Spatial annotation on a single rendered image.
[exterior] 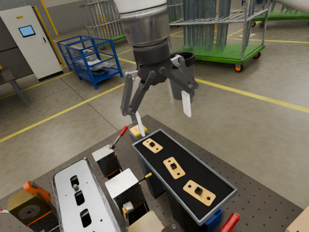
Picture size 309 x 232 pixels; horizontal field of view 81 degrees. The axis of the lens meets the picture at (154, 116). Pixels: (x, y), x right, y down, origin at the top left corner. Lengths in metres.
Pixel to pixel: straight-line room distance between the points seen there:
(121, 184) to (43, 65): 6.36
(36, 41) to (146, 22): 6.49
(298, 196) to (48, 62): 6.67
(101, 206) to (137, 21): 0.66
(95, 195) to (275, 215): 0.81
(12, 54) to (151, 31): 7.32
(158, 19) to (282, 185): 1.92
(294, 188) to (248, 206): 1.06
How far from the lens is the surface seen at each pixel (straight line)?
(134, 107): 0.42
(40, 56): 6.83
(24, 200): 0.94
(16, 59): 7.62
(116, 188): 0.68
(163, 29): 0.36
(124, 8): 0.36
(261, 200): 1.12
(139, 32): 0.35
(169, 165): 0.61
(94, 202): 0.83
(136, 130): 0.79
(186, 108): 0.49
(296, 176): 2.20
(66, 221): 0.84
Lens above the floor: 1.63
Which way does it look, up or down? 34 degrees down
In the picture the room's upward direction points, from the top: 13 degrees counter-clockwise
